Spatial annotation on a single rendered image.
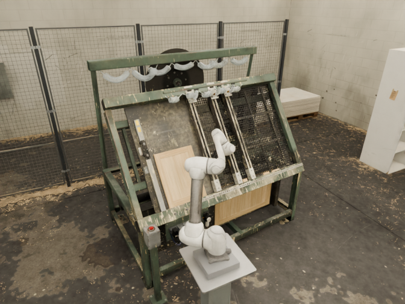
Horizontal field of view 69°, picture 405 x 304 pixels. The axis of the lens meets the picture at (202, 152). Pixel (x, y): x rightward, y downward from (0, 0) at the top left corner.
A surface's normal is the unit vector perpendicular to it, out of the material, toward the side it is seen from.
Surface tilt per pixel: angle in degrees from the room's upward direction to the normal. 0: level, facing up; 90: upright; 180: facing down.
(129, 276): 0
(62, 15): 90
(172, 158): 55
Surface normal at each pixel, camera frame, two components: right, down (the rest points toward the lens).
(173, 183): 0.43, -0.20
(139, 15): 0.44, 0.40
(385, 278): 0.00, -0.89
